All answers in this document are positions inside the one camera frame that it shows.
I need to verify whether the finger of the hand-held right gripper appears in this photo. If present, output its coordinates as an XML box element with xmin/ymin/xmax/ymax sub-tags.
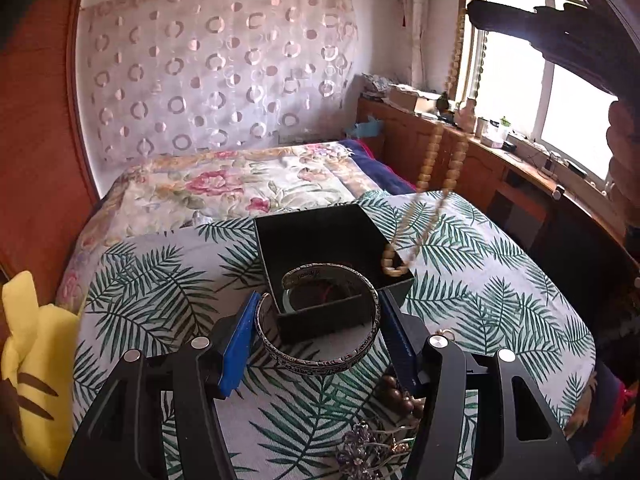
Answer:
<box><xmin>467</xmin><ymin>0</ymin><xmax>540</xmax><ymax>43</ymax></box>

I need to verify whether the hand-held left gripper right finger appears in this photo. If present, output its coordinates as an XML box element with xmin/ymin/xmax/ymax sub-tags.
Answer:
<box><xmin>377</xmin><ymin>287</ymin><xmax>583</xmax><ymax>480</ymax></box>

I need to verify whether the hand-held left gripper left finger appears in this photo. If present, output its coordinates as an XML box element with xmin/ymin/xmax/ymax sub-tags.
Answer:
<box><xmin>60</xmin><ymin>292</ymin><xmax>273</xmax><ymax>480</ymax></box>

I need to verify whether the brown bead bracelet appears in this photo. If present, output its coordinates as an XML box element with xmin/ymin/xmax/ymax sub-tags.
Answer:
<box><xmin>382</xmin><ymin>374</ymin><xmax>428</xmax><ymax>418</ymax></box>

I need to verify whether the yellow wooden bead necklace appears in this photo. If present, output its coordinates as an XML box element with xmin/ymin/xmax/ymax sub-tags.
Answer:
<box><xmin>381</xmin><ymin>12</ymin><xmax>488</xmax><ymax>279</ymax></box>

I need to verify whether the silver engraved bangle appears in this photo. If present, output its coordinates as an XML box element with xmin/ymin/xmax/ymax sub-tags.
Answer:
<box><xmin>254</xmin><ymin>261</ymin><xmax>383</xmax><ymax>376</ymax></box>

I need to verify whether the purple flower hairpin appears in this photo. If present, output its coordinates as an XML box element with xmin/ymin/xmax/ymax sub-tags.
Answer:
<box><xmin>334</xmin><ymin>420</ymin><xmax>418</xmax><ymax>480</ymax></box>

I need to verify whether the black jewelry box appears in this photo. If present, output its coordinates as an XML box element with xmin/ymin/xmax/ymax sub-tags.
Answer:
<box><xmin>252</xmin><ymin>203</ymin><xmax>416</xmax><ymax>345</ymax></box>

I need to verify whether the person's right hand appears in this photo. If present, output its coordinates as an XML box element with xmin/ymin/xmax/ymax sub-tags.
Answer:
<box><xmin>606</xmin><ymin>100</ymin><xmax>640</xmax><ymax>201</ymax></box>

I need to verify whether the floral window drape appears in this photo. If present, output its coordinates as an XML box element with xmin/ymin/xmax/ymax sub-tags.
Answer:
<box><xmin>395</xmin><ymin>0</ymin><xmax>468</xmax><ymax>92</ymax></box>

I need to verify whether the window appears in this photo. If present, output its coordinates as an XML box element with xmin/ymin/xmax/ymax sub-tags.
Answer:
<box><xmin>470</xmin><ymin>0</ymin><xmax>621</xmax><ymax>181</ymax></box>

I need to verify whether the pink jar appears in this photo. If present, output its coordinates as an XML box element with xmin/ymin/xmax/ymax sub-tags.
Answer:
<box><xmin>457</xmin><ymin>100</ymin><xmax>476</xmax><ymax>133</ymax></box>

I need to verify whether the leaf-print cloth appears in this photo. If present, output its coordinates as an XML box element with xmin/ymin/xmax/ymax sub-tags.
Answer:
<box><xmin>72</xmin><ymin>190</ymin><xmax>598</xmax><ymax>480</ymax></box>

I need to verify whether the white plastic container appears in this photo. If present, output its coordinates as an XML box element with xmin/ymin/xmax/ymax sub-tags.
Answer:
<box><xmin>475</xmin><ymin>117</ymin><xmax>511</xmax><ymax>148</ymax></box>

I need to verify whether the cardboard box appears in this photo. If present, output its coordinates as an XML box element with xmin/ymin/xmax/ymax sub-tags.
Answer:
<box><xmin>387</xmin><ymin>85</ymin><xmax>443</xmax><ymax>113</ymax></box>

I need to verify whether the wooden cabinet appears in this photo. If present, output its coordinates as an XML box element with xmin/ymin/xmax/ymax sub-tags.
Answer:
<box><xmin>357</xmin><ymin>97</ymin><xmax>640</xmax><ymax>301</ymax></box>

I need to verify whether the floral blanket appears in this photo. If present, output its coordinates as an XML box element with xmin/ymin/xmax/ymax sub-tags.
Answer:
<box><xmin>55</xmin><ymin>141</ymin><xmax>366</xmax><ymax>311</ymax></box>

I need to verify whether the blue plastic bag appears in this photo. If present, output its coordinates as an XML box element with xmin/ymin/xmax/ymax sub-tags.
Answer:
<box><xmin>345</xmin><ymin>115</ymin><xmax>385</xmax><ymax>141</ymax></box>

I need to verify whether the dark blue blanket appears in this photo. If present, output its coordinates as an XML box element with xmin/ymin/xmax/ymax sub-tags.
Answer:
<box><xmin>345</xmin><ymin>139</ymin><xmax>417</xmax><ymax>196</ymax></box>

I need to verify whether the yellow plush toy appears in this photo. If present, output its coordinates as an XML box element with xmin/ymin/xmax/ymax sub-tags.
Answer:
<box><xmin>0</xmin><ymin>270</ymin><xmax>83</xmax><ymax>476</ymax></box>

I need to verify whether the wooden wardrobe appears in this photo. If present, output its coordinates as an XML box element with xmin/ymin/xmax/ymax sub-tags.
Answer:
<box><xmin>0</xmin><ymin>0</ymin><xmax>101</xmax><ymax>286</ymax></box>

